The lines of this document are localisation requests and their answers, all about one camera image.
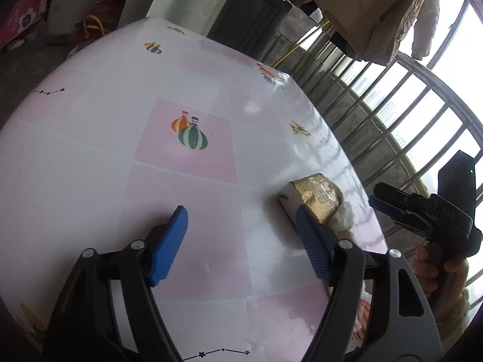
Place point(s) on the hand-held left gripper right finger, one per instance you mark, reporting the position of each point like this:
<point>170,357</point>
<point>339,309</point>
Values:
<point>313,245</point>

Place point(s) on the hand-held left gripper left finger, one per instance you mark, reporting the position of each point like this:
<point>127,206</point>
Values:
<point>168,249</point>

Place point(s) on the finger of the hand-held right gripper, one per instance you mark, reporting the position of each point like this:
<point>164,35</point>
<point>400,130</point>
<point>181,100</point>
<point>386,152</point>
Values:
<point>400,218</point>
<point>396,198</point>

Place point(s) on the white cloth glove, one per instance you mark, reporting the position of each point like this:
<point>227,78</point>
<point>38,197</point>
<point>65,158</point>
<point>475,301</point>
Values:
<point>344,215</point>

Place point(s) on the yellow foil packet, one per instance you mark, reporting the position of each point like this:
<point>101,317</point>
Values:
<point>317,192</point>

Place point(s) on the person's right forearm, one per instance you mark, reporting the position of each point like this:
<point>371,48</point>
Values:
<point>454,316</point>

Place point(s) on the person's right hand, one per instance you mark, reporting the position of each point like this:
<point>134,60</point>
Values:
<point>422,271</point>

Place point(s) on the steel balcony railing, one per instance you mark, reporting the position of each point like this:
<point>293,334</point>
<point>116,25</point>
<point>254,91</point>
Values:
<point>341,68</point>

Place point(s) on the white hanging jacket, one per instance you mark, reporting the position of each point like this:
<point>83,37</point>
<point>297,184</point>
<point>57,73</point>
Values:
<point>424,26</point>

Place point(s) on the beige hanging jacket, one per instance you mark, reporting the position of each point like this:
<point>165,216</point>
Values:
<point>358,7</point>

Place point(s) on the black hanging cloth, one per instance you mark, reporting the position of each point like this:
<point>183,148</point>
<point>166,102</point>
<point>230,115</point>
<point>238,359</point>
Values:
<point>311,11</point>

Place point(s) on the dark cabinet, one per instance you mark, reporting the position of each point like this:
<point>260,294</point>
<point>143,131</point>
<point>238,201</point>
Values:
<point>249,15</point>

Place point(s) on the red bag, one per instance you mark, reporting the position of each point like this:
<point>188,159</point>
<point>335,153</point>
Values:
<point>109,2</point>

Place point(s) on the pink flower box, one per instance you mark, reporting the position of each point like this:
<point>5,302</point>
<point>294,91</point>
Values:
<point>22,19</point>

